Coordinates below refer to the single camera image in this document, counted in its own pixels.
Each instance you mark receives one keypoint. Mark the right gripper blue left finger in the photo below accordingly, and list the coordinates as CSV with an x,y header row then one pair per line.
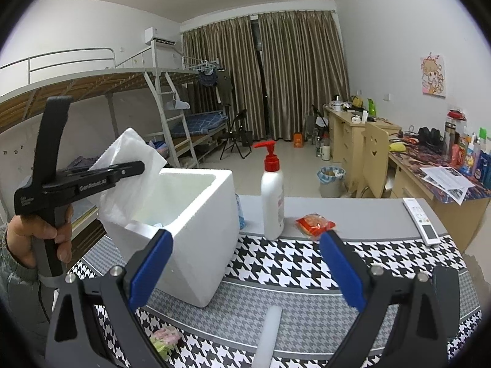
x,y
75,338

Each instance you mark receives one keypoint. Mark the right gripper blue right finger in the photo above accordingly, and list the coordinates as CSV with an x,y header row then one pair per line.
x,y
427,316

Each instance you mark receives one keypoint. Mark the green tissue packet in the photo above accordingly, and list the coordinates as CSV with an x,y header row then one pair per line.
x,y
165,340

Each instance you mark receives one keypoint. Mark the white paper tissue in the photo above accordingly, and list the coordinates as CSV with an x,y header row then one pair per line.
x,y
118,204

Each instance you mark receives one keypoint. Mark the white foam tube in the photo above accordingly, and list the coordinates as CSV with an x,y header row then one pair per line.
x,y
267,341

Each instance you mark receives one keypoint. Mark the blue surgical face mask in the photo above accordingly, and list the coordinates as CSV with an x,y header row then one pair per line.
x,y
242,221

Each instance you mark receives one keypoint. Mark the blue plaid quilt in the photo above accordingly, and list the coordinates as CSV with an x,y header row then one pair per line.
x,y
82,162

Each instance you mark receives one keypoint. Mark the houndstooth table cloth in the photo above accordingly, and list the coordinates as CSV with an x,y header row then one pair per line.
x,y
290,274

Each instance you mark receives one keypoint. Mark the white remote control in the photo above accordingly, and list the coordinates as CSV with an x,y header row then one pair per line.
x,y
422,222

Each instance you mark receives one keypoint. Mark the red snack packet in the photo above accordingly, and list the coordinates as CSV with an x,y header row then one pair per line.
x,y
314,225

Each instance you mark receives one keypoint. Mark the white styrofoam box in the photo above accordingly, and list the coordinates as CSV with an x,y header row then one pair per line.
x,y
198,207

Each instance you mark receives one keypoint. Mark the blue waste basket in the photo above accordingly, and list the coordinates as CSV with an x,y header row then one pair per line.
x,y
331,181

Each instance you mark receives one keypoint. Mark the wooden smiley chair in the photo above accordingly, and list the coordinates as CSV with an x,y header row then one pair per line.
x,y
375,161

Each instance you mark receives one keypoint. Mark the wooden desk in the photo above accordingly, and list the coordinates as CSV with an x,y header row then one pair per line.
x,y
461,220

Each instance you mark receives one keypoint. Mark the printed paper sheet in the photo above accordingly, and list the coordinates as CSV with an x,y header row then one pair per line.
x,y
449,180

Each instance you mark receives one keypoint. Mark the white metal bunk bed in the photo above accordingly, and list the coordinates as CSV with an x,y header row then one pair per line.
x,y
159,67

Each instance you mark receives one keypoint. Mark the white pump lotion bottle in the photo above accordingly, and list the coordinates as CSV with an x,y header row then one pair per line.
x,y
272,192

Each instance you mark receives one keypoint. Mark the blue gift bag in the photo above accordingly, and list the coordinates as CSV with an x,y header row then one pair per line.
x,y
482,168

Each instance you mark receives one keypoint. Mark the orange box on floor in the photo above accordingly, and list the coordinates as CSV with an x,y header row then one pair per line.
x,y
298,140

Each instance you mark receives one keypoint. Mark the white air conditioner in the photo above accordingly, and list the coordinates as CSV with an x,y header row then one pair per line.
x,y
152,35

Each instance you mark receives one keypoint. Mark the black folding chair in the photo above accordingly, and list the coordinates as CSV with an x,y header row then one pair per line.
x,y
237,136

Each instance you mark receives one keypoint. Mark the brown curtains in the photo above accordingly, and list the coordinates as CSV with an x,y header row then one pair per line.
x,y
300,64

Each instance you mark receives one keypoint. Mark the cartoon girl wall poster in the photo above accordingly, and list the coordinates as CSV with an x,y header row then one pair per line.
x,y
433,75

